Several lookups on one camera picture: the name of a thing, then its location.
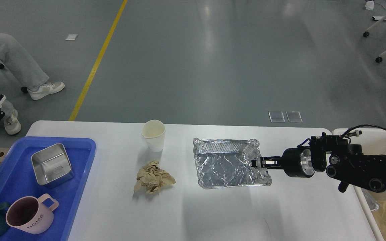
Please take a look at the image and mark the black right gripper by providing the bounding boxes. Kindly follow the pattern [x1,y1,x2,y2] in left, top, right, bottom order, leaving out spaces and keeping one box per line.
[251,148,315,178]

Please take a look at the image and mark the aluminium foil tray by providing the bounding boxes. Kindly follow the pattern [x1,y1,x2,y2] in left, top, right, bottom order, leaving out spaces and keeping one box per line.
[193,138,272,189]

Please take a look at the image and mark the stainless steel rectangular container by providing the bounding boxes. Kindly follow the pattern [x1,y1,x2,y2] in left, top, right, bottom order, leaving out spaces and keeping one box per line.
[31,143,74,188]

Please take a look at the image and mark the pink mug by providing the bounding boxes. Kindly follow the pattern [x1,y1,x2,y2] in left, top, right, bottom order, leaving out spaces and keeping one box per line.
[5,193,59,235]

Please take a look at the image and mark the white paper cup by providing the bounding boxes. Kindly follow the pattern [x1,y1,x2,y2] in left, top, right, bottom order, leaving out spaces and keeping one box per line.
[141,119,166,153]

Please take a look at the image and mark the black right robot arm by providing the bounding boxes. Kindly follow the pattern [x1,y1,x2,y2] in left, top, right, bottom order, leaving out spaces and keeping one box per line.
[251,125,386,193]

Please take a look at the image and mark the clear floor plate left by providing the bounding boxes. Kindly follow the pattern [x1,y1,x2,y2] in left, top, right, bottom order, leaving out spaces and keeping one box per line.
[268,111,285,123]

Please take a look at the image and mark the clear floor plate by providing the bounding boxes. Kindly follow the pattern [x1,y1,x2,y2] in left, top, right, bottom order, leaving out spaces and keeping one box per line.
[285,111,303,123]
[268,111,285,123]

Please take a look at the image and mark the clear floor plate right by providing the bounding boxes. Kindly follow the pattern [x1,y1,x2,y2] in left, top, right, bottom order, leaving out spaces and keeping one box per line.
[285,111,303,123]

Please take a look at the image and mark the white sneaker far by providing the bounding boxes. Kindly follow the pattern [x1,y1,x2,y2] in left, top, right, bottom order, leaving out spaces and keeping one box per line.
[27,81,65,100]

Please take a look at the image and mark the person's legs in jeans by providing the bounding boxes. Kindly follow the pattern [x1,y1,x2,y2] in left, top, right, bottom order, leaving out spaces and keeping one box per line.
[0,32,50,120]

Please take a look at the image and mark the blue plastic tray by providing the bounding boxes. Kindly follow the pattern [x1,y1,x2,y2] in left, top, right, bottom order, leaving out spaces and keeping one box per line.
[0,136,96,241]

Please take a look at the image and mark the white plastic bin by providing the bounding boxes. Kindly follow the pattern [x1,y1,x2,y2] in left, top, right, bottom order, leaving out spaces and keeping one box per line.
[332,129,386,241]

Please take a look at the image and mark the foil tray in bin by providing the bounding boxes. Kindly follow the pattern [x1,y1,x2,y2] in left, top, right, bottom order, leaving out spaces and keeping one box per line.
[361,188,380,212]

